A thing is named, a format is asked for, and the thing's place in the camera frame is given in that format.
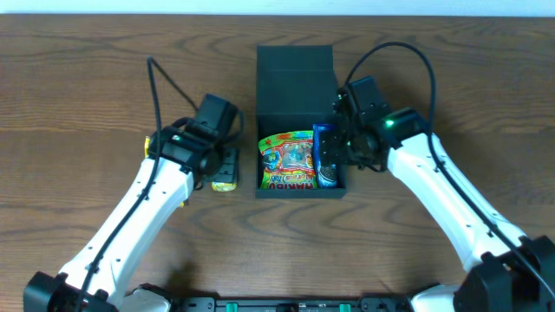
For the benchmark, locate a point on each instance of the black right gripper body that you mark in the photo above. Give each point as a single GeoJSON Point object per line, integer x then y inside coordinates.
{"type": "Point", "coordinates": [329, 147]}

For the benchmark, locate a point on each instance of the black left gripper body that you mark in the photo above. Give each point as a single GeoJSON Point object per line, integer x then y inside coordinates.
{"type": "Point", "coordinates": [228, 167]}

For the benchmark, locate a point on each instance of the yellow candy bottle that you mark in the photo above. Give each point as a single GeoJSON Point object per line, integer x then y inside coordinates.
{"type": "Point", "coordinates": [224, 186]}

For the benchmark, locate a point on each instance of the blue Oreo cookie pack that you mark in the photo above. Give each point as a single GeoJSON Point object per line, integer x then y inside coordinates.
{"type": "Point", "coordinates": [323, 136]}

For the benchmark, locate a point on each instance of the green Haribo gummy bag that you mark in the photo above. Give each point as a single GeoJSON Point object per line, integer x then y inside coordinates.
{"type": "Point", "coordinates": [288, 162]}

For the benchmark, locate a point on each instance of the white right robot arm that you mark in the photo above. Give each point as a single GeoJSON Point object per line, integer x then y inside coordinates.
{"type": "Point", "coordinates": [506, 270]}

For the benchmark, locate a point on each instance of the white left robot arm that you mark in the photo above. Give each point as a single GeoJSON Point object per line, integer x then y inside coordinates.
{"type": "Point", "coordinates": [96, 279]}

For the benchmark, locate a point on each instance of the black open box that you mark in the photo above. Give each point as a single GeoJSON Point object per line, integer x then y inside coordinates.
{"type": "Point", "coordinates": [295, 88]}

